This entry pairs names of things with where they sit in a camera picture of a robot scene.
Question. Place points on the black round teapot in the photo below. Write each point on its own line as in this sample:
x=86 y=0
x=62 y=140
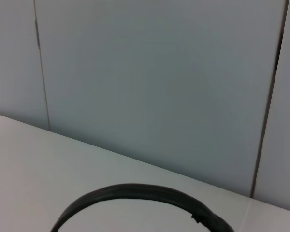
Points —
x=145 y=192

